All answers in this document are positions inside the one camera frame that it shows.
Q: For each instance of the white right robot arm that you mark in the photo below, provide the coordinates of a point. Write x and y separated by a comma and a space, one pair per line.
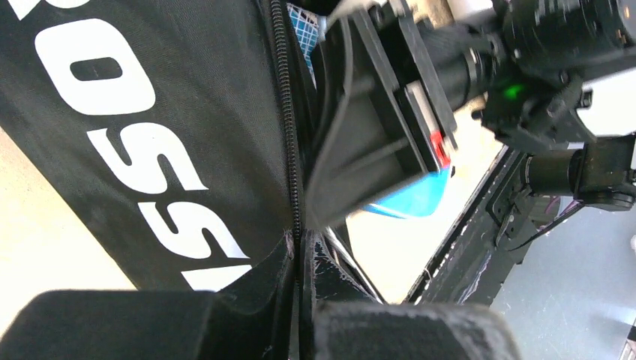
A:
550, 49

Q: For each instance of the blue racket cover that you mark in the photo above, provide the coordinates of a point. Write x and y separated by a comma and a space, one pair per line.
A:
417, 200

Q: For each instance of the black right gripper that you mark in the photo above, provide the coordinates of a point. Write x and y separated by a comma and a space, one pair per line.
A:
389, 85

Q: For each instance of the black Crossway racket cover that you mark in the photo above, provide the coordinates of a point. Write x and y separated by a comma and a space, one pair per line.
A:
168, 127

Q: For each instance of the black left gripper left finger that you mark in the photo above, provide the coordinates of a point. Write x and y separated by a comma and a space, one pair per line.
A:
249, 319

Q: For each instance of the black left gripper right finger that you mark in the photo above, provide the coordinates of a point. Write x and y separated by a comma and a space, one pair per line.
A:
340, 320

